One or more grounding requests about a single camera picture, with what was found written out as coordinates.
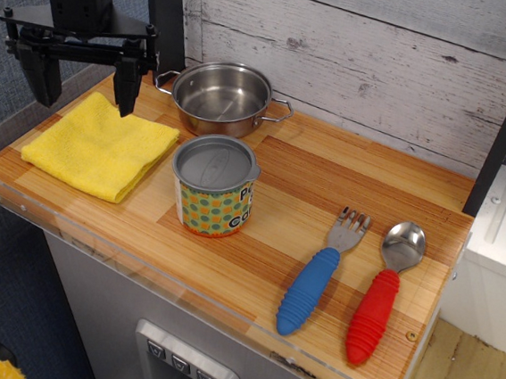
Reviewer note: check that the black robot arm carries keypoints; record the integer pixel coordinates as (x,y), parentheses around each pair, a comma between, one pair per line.
(87,31)

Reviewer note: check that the grey toy fridge cabinet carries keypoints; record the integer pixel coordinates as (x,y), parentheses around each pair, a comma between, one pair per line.
(107,304)

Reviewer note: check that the blue handled fork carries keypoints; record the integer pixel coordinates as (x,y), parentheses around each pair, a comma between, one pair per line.
(302,296)

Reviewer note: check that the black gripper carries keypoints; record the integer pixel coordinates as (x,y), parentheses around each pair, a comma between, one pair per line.
(80,31)

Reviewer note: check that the dotted toy can grey lid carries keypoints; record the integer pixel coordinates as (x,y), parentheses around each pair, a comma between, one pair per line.
(214,183)

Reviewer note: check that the clear acrylic table guard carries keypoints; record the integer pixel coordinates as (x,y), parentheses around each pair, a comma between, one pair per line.
(310,171)

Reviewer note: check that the yellow folded cloth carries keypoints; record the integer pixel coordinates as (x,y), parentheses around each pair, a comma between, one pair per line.
(97,151)

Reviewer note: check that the black vertical post left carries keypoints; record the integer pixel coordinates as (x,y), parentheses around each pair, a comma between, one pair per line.
(168,18)

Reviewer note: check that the stainless steel pot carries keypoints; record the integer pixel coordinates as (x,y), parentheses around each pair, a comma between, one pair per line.
(225,98)

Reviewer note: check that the red handled spoon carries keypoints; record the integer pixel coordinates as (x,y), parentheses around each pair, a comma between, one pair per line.
(403,248)

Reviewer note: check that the white plastic toy sink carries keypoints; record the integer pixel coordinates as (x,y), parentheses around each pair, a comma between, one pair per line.
(474,300)

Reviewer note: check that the silver ice dispenser panel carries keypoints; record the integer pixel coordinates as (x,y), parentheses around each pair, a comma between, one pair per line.
(165,356)

